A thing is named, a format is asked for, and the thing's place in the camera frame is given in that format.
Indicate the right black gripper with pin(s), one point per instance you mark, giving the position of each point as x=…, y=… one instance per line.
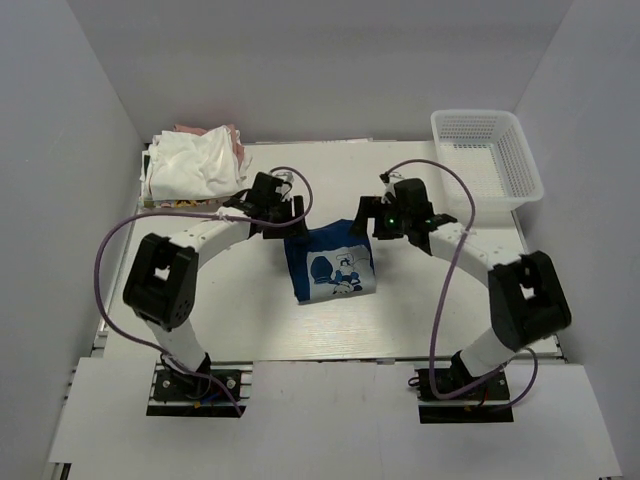
x=368, y=220

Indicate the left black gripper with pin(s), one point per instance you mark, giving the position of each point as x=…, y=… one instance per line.
x=288, y=223

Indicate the blue printed t shirt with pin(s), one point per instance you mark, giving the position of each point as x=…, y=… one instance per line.
x=330, y=263

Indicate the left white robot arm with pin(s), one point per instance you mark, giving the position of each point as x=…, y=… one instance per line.
x=161, y=286

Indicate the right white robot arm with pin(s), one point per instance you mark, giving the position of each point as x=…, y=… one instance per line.
x=526, y=299

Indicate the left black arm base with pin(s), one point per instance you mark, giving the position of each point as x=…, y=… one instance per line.
x=173, y=395

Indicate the pink folded t shirt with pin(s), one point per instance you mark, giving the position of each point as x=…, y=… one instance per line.
x=235, y=135

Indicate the floral folded t shirt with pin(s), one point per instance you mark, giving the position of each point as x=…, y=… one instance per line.
x=206, y=205

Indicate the white plastic basket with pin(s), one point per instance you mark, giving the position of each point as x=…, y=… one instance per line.
x=489, y=151

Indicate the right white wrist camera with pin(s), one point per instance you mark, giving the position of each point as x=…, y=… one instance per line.
x=389, y=180

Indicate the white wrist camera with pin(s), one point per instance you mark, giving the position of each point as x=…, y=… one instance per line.
x=286, y=178
x=389, y=180

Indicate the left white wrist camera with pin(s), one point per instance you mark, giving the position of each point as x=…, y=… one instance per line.
x=286, y=178

